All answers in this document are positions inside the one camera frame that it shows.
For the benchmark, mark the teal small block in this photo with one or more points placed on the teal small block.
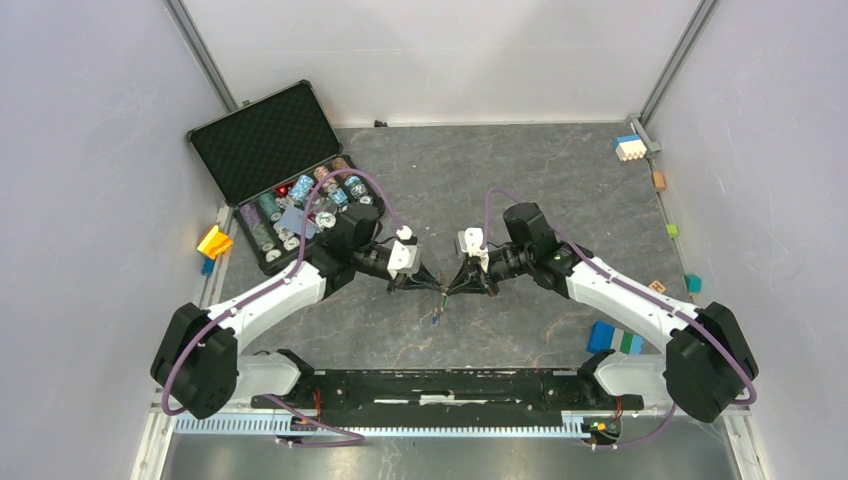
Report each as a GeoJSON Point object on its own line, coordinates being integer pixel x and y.
{"type": "Point", "coordinates": [693, 283]}

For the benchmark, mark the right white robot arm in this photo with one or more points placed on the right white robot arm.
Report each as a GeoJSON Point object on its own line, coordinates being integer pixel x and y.
{"type": "Point", "coordinates": [702, 364]}

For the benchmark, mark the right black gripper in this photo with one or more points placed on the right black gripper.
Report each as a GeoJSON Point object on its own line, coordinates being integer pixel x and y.
{"type": "Point", "coordinates": [471, 279]}

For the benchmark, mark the black poker chip case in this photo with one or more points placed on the black poker chip case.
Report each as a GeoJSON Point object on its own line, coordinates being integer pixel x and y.
{"type": "Point", "coordinates": [280, 165]}

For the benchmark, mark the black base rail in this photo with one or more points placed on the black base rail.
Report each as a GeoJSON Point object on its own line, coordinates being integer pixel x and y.
{"type": "Point", "coordinates": [521, 397]}

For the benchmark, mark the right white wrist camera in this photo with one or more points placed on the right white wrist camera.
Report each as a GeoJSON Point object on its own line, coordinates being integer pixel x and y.
{"type": "Point", "coordinates": [470, 242]}

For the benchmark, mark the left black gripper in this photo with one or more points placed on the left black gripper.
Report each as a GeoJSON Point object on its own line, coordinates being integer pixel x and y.
{"type": "Point", "coordinates": [420, 280]}

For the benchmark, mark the small blue block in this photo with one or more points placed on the small blue block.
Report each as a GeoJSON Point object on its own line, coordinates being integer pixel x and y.
{"type": "Point", "coordinates": [208, 267]}

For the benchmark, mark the blue white toy brick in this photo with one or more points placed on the blue white toy brick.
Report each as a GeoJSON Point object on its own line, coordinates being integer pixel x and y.
{"type": "Point", "coordinates": [630, 147]}

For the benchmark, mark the grey slotted cable duct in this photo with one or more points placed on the grey slotted cable duct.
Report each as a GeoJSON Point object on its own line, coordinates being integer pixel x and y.
{"type": "Point", "coordinates": [284, 424]}

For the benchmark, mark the metal key organizer plate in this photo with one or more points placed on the metal key organizer plate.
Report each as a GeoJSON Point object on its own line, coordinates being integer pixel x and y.
{"type": "Point", "coordinates": [443, 292]}

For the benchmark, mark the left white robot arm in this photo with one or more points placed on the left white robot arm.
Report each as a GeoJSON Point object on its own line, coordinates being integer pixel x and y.
{"type": "Point", "coordinates": [201, 364]}

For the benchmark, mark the blue green brick stack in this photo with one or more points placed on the blue green brick stack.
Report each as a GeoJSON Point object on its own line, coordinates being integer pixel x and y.
{"type": "Point", "coordinates": [604, 336]}

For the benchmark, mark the small orange patterned block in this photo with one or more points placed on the small orange patterned block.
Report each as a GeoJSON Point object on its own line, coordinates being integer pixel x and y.
{"type": "Point", "coordinates": [657, 286]}

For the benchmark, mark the yellow orange toy block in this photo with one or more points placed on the yellow orange toy block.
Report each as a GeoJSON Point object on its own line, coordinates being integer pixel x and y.
{"type": "Point", "coordinates": [214, 243]}

